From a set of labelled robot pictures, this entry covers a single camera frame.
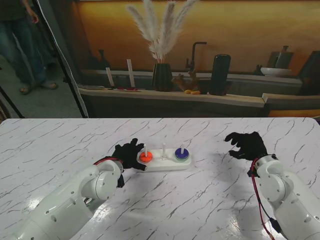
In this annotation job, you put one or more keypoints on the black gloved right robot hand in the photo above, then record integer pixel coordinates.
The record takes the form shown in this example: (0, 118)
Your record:
(251, 147)

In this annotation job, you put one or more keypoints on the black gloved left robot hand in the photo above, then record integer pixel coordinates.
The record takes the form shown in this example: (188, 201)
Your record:
(126, 155)

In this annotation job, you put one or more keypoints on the white Hanoi tower base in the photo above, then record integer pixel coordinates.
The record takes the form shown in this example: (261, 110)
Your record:
(170, 166)

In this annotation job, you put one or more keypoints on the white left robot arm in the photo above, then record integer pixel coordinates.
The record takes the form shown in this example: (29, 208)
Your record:
(75, 200)

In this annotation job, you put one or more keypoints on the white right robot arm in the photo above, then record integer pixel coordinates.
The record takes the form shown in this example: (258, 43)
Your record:
(282, 192)

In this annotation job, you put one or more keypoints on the short wooden counter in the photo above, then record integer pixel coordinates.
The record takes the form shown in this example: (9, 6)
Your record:
(290, 98)

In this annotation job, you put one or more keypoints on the tray with red pieces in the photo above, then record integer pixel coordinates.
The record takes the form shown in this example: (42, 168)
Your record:
(125, 89)

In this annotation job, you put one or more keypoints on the stack of plates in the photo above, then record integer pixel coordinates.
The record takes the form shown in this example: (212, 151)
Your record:
(91, 86)

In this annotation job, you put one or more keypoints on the white bowl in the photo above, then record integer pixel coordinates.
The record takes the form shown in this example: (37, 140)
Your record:
(275, 72)

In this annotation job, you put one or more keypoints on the tall black cylinder appliance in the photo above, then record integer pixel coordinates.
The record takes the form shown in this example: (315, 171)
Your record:
(220, 75)

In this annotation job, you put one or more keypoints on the orange fruit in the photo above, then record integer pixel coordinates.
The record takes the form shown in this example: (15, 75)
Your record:
(192, 92)

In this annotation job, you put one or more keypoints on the short white candle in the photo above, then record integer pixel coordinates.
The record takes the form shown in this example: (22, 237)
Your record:
(110, 76)

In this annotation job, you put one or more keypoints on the tall white candle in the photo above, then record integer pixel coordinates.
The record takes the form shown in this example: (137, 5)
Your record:
(131, 73)

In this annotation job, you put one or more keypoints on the dark ribbed vase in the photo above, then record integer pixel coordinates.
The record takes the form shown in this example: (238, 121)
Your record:
(162, 77)

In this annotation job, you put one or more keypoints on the brown coral figurine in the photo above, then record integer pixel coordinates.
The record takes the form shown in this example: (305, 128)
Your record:
(186, 82)

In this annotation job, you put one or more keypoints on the dark angular box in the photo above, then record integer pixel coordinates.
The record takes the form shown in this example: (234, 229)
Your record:
(310, 75)

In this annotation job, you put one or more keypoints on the grey board with bottle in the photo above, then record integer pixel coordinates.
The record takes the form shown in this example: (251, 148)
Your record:
(280, 58)

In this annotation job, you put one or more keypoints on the tall dark glass bottle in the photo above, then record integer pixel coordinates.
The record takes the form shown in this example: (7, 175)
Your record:
(103, 61)

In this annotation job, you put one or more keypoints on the squat dark glass bottle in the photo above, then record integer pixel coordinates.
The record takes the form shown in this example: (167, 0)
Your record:
(93, 61)

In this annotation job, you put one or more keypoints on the black tripod stand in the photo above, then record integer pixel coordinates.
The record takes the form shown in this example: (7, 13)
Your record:
(66, 70)
(10, 102)

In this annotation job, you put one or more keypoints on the black kitchen faucet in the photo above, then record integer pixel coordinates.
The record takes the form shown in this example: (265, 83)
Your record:
(193, 55)

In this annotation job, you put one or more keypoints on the orange kitchen backdrop banner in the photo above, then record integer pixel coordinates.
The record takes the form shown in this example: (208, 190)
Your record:
(250, 30)

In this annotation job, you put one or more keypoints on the white pampas grass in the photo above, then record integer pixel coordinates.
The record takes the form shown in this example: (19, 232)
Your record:
(160, 32)

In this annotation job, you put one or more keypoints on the person in dark shirt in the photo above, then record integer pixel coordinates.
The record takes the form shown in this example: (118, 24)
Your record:
(22, 50)

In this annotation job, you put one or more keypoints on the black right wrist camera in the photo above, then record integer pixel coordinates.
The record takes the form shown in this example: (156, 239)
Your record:
(250, 173)

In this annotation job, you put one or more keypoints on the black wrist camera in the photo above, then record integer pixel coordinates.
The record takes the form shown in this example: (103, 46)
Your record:
(121, 181)
(250, 173)

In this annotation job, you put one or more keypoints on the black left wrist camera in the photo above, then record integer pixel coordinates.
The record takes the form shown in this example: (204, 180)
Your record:
(121, 181)

